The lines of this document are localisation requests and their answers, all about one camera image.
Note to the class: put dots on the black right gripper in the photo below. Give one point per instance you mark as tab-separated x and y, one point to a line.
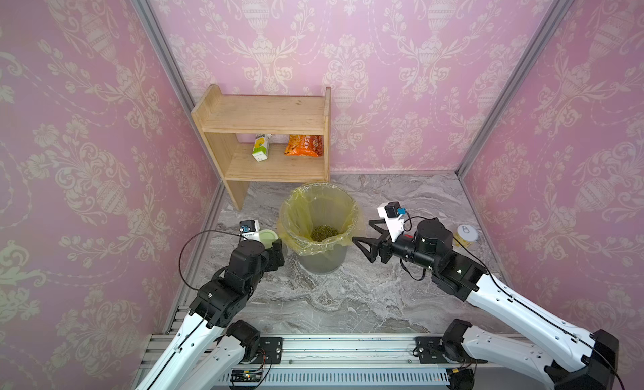
379	246

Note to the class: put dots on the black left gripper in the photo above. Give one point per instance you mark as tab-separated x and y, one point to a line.
275	255

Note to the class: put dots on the green-lidded clear jar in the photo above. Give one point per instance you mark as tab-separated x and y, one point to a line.
269	238

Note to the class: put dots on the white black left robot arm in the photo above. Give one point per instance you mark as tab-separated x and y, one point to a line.
209	344

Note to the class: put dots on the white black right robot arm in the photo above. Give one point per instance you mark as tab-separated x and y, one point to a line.
558	354

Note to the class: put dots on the mesh trash bin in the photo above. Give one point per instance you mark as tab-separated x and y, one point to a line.
322	261

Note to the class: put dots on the yellow can white lid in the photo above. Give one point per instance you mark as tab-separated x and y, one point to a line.
466	235

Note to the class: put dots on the green white carton box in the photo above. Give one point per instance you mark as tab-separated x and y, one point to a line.
261	147

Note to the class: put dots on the orange snack bag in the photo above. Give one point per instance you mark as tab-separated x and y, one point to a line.
305	145

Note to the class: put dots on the small black circuit board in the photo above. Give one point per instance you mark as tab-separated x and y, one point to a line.
246	376

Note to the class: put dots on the wooden two-tier shelf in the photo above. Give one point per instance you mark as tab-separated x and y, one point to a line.
239	133

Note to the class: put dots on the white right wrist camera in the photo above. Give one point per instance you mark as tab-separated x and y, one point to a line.
394	216

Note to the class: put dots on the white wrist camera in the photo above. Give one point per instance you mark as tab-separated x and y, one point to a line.
394	216
249	230

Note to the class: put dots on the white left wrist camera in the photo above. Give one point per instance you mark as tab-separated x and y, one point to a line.
249	230

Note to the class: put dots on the aluminium mounting rail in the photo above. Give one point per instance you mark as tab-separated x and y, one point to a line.
363	349

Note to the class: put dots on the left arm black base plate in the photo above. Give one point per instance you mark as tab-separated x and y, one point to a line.
263	350

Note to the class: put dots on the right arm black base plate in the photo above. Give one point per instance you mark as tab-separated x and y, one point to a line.
433	350

